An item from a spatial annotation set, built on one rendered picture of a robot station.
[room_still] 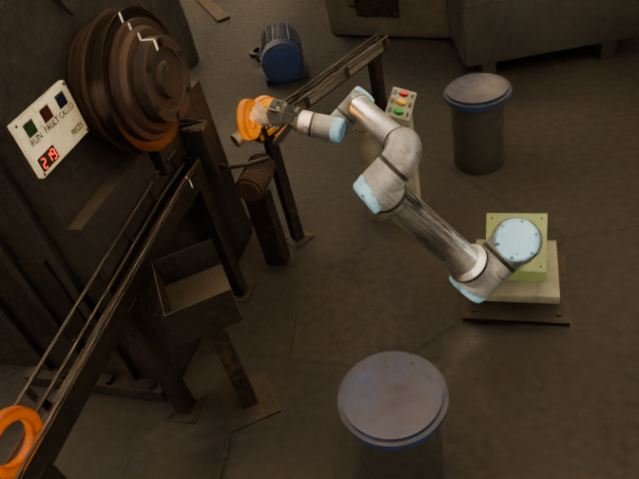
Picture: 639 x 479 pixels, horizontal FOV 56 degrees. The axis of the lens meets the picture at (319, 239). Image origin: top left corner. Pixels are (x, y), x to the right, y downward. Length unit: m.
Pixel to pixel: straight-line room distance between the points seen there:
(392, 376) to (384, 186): 0.56
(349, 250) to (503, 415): 1.08
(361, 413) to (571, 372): 0.90
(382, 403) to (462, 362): 0.67
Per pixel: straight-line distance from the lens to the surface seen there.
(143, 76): 2.00
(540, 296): 2.44
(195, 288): 2.01
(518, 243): 2.18
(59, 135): 2.01
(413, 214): 1.91
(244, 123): 2.27
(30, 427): 1.85
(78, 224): 2.04
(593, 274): 2.72
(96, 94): 2.00
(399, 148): 1.82
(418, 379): 1.82
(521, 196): 3.08
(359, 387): 1.82
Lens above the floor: 1.91
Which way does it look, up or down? 40 degrees down
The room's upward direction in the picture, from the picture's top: 14 degrees counter-clockwise
